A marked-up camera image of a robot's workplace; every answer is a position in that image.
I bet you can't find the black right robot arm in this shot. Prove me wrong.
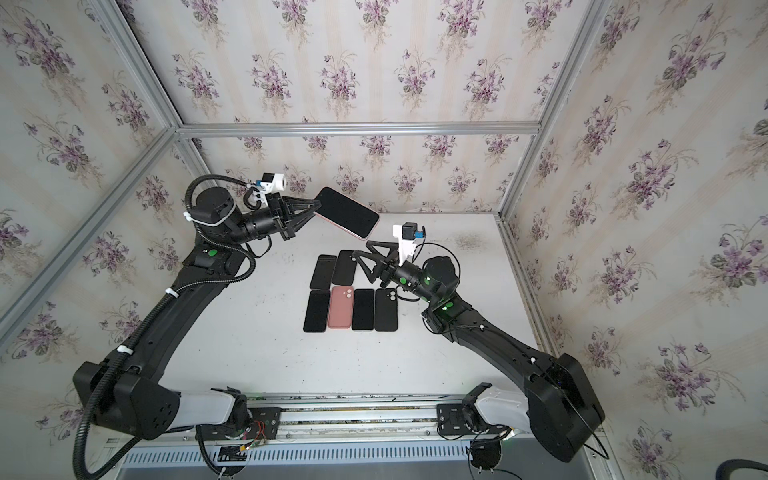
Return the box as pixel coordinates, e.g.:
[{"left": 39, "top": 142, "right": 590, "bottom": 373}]
[{"left": 353, "top": 241, "right": 605, "bottom": 462}]

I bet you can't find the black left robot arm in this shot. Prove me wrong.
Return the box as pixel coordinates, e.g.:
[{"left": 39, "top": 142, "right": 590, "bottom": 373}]
[{"left": 73, "top": 186, "right": 321, "bottom": 442}]

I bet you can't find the aluminium frame top bar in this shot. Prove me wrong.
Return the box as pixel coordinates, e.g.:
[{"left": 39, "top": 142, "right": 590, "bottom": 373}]
[{"left": 176, "top": 121, "right": 541, "bottom": 139}]

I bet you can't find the black phone pink edge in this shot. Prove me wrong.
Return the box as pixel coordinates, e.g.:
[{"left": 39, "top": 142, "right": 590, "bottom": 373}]
[{"left": 315, "top": 187, "right": 380, "bottom": 239}]

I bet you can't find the black pad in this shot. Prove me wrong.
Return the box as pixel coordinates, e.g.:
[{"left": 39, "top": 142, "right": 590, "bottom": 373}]
[{"left": 351, "top": 289, "right": 375, "bottom": 331}]

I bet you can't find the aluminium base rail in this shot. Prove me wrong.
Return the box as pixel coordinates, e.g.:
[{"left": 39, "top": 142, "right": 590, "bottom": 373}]
[{"left": 104, "top": 392, "right": 541, "bottom": 448}]

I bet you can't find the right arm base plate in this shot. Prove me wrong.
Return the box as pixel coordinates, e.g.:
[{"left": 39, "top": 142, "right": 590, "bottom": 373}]
[{"left": 436, "top": 403, "right": 477, "bottom": 440}]

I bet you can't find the black corrugated cable conduit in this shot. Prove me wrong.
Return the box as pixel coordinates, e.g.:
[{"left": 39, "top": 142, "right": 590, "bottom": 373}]
[{"left": 71, "top": 173, "right": 265, "bottom": 480}]

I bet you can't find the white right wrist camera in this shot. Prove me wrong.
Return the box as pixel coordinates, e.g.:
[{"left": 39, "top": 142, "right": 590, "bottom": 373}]
[{"left": 392, "top": 222, "right": 426, "bottom": 265}]

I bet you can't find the pink phone case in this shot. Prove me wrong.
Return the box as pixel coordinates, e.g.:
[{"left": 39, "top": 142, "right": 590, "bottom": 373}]
[{"left": 327, "top": 286, "right": 354, "bottom": 329}]

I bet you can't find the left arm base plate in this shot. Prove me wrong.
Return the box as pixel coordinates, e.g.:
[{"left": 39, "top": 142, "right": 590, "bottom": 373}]
[{"left": 201, "top": 407, "right": 283, "bottom": 441}]

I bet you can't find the black phone case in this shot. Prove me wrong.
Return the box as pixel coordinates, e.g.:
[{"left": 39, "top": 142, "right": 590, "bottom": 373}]
[
  {"left": 331, "top": 250, "right": 357, "bottom": 286},
  {"left": 374, "top": 288, "right": 399, "bottom": 332}
]

